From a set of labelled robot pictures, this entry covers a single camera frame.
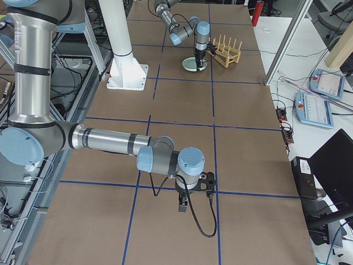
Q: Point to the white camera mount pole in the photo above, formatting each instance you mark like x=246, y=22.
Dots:
x=116, y=25

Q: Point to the wooden dish rack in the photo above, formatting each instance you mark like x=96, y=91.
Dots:
x=225, y=52

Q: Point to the red bottle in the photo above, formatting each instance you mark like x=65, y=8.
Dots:
x=257, y=12

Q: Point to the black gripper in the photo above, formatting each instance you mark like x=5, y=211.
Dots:
x=198, y=54
x=182, y=192

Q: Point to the black cable hub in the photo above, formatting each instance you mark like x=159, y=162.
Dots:
x=281, y=114
x=287, y=135

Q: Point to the blue teach pendant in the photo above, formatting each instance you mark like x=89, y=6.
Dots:
x=327, y=83
x=313, y=110

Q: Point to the wooden beam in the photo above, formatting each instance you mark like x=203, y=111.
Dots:
x=342, y=50

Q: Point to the black cable hub right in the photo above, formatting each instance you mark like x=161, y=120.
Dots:
x=287, y=135

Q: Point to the black laptop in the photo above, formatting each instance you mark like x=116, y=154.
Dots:
x=332, y=167

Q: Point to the far blue teach pendant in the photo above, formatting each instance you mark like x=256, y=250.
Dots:
x=327, y=83

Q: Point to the black office chair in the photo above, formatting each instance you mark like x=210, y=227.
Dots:
x=338, y=19

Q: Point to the near blue teach pendant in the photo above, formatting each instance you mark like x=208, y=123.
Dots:
x=313, y=110

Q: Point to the black cable hub left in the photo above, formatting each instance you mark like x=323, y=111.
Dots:
x=281, y=114

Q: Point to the grey aluminium frame post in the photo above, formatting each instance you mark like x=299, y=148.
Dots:
x=299, y=15

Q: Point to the black box with label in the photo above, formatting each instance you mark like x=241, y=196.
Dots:
x=304, y=178

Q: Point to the light green round plate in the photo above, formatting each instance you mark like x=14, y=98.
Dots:
x=190, y=64

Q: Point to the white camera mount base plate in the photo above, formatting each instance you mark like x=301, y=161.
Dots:
x=127, y=73

